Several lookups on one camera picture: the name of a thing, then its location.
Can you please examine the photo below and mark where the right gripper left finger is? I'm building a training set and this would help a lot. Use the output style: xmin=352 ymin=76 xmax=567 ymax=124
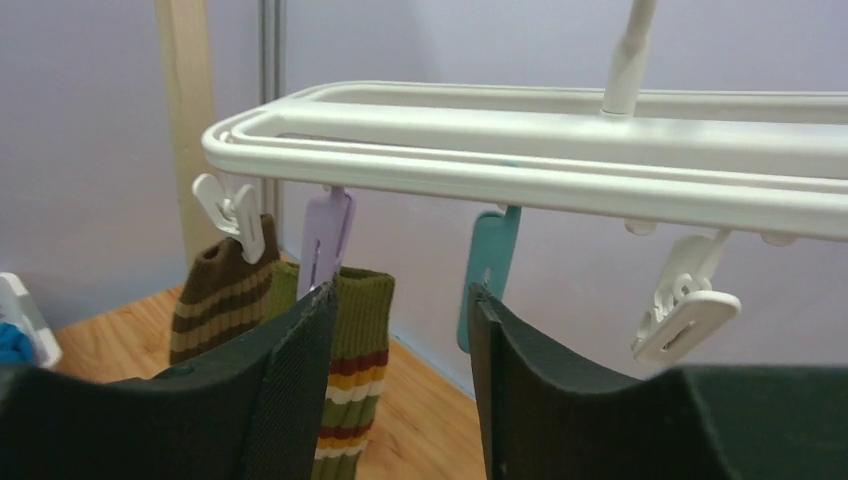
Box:
xmin=1 ymin=283 xmax=337 ymax=479

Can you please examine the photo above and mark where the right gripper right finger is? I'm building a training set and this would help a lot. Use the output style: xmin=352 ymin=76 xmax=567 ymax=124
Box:
xmin=467 ymin=284 xmax=847 ymax=479

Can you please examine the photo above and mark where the brown striped sock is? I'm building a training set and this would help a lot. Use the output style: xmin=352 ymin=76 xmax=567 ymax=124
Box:
xmin=169 ymin=214 xmax=280 ymax=365

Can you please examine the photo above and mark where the olive green striped sock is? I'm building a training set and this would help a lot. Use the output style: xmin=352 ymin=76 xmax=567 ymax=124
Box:
xmin=264 ymin=259 xmax=397 ymax=480

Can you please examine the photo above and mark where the white plastic clip hanger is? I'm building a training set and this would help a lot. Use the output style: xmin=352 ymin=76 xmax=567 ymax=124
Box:
xmin=201 ymin=1 xmax=847 ymax=243

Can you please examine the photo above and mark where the white hanger clip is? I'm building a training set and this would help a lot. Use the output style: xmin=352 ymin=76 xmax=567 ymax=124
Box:
xmin=192 ymin=173 xmax=266 ymax=264
xmin=631 ymin=230 xmax=741 ymax=366

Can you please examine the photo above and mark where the teal hanger clip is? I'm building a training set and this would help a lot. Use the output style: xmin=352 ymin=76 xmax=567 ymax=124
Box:
xmin=456 ymin=206 xmax=522 ymax=354

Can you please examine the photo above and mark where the purple hanger clip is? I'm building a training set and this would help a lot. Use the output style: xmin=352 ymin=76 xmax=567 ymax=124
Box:
xmin=297 ymin=186 xmax=356 ymax=299

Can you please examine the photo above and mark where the white left laundry basket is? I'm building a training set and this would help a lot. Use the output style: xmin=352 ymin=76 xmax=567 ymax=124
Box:
xmin=1 ymin=272 xmax=63 ymax=370

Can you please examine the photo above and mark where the wooden clothes rack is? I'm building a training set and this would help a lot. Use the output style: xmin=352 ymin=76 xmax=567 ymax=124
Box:
xmin=153 ymin=1 xmax=220 ymax=265

